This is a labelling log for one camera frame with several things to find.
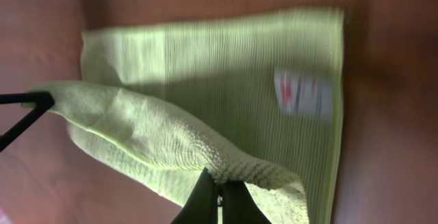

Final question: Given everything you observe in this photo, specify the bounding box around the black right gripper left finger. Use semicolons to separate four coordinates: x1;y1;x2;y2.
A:
171;168;218;224

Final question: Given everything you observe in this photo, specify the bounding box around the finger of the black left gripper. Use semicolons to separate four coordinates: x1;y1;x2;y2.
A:
0;92;55;153

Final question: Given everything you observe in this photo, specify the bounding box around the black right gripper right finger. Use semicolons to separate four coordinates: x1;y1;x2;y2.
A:
220;181;270;224

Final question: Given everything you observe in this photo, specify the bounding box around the light green cloth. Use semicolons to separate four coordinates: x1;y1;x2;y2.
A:
38;9;344;223

